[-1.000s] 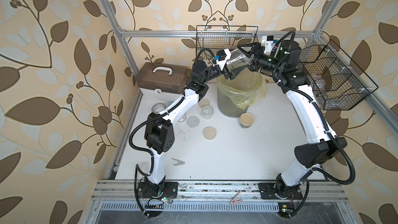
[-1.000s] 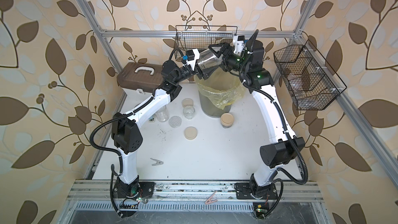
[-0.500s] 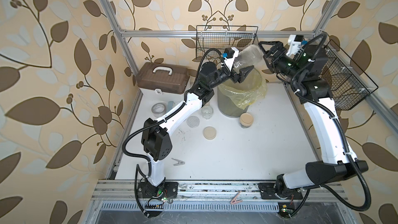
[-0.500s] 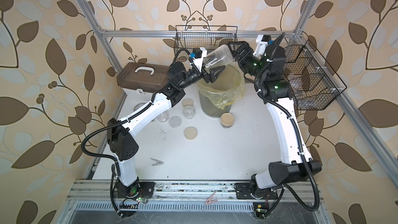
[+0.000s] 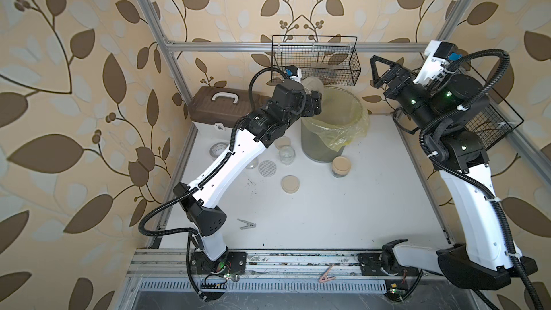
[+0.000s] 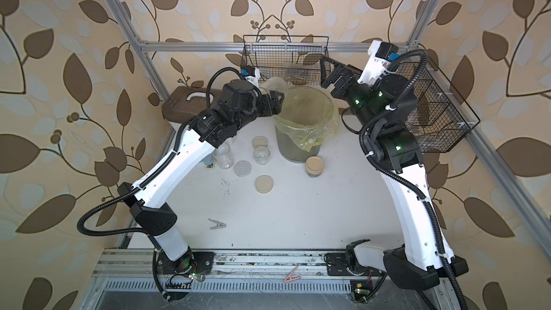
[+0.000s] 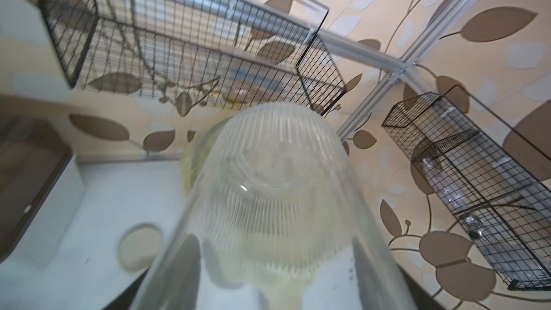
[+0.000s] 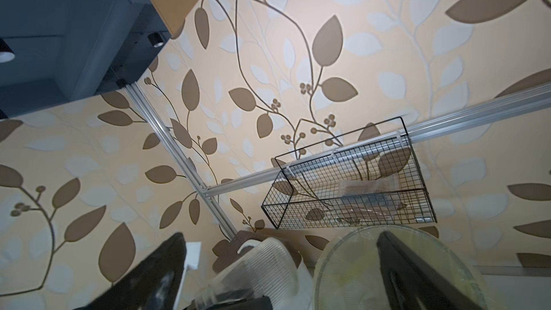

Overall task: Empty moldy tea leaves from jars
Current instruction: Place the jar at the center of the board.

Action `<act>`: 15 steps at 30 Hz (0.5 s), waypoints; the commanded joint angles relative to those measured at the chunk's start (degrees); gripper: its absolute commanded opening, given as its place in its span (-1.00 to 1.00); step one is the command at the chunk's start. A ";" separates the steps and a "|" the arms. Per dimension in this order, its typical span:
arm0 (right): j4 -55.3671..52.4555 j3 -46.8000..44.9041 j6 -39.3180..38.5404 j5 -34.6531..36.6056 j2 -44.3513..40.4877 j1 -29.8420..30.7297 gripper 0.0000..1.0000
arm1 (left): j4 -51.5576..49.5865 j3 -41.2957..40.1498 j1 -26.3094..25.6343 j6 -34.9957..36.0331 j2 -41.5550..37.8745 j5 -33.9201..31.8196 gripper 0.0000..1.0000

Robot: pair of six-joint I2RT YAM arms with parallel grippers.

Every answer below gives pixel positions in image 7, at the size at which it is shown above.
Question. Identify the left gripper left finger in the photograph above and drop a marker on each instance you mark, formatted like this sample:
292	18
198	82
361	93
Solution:
124	300

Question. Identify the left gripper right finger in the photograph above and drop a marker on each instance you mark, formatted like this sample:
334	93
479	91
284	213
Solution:
421	298

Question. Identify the beige jar lid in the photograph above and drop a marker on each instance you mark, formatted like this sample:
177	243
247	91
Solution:
139	246

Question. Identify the jar with beige lid front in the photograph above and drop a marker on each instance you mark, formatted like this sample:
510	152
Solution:
276	219

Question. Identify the plastic bag in right basket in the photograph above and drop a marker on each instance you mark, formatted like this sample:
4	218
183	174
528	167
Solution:
511	234

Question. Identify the brown lidded storage box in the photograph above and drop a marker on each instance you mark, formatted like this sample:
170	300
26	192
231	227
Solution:
41	191

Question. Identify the yellow trash bag liner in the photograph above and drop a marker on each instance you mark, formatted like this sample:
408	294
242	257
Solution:
196	153

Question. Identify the right wire basket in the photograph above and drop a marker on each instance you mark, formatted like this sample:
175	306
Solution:
434	126

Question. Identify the wire basket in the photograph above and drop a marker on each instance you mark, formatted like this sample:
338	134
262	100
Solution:
175	51
434	126

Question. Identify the back wire basket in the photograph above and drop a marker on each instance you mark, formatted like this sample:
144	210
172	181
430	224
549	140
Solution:
175	51

